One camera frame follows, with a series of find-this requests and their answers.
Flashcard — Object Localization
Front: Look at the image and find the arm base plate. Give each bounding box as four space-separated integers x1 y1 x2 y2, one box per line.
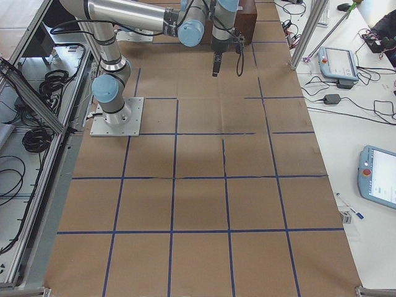
90 97 144 137

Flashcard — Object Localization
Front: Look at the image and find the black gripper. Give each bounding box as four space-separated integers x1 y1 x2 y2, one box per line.
211 37 231 77

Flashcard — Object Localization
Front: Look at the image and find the near teach pendant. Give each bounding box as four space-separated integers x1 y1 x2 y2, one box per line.
358 145 396 209

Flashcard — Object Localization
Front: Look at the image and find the far teach pendant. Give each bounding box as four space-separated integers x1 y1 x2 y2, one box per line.
318 46 358 82

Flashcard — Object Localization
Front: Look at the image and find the blue white pen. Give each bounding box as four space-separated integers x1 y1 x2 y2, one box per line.
335 192 364 220

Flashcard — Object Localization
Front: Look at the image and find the aluminium frame post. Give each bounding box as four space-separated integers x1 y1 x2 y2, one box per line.
290 0 328 71

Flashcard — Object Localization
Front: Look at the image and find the teach pendant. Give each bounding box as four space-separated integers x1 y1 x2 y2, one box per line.
318 46 358 82
358 145 396 209

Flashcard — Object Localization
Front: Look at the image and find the brown paper table cover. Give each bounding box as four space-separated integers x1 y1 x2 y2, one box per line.
45 1 360 296

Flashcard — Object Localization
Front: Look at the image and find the black power adapter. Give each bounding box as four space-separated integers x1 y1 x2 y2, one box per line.
323 94 341 105

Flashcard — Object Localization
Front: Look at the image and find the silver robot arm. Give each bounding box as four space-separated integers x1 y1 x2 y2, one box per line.
61 1 244 127

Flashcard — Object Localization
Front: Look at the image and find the dark wooden drawer cabinet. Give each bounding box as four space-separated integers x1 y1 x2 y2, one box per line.
200 0 257 45

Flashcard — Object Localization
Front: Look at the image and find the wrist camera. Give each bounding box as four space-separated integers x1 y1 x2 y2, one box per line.
233 27 245 54

